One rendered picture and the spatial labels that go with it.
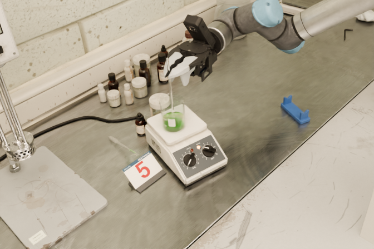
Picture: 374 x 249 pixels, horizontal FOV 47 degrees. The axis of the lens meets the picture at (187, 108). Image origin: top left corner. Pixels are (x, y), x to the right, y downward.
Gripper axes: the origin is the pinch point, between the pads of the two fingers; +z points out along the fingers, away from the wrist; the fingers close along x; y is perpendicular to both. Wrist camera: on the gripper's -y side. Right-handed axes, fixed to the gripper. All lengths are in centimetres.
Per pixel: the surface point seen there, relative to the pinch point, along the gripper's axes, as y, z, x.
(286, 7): 23, -91, 5
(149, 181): 25.4, 12.1, 0.7
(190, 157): 19.6, 5.2, -7.5
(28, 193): 24.6, 30.0, 24.1
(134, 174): 23.5, 13.4, 3.9
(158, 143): 20.0, 4.2, 2.7
